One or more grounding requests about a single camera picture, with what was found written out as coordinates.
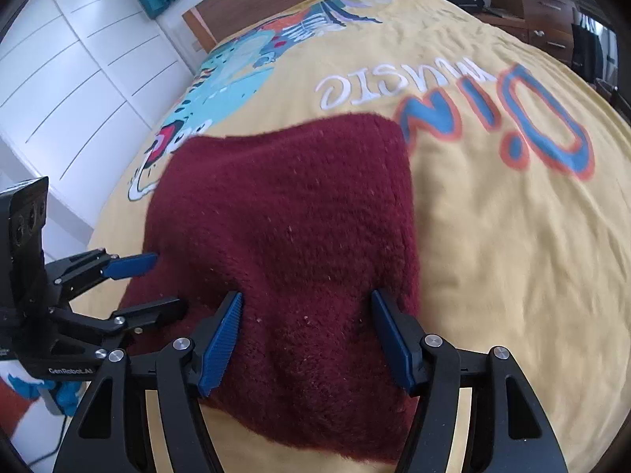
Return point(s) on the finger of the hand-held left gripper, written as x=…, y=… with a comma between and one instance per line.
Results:
x=130, y=265
x=153, y=310

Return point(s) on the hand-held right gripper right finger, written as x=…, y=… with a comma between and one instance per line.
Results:
x=394, y=345

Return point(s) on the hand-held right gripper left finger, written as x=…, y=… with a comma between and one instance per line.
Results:
x=222, y=345

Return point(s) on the maroon knitted sweater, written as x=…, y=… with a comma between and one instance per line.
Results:
x=296, y=231

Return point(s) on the red and white rug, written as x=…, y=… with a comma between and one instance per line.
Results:
x=15, y=409

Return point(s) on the yellow printed blanket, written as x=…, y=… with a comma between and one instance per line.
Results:
x=493, y=256

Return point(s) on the white wardrobe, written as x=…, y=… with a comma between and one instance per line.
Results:
x=74, y=83

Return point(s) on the dark hanging cloth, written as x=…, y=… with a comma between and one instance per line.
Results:
x=591, y=44

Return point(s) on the wooden drawer chest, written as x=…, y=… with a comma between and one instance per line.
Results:
x=537, y=5

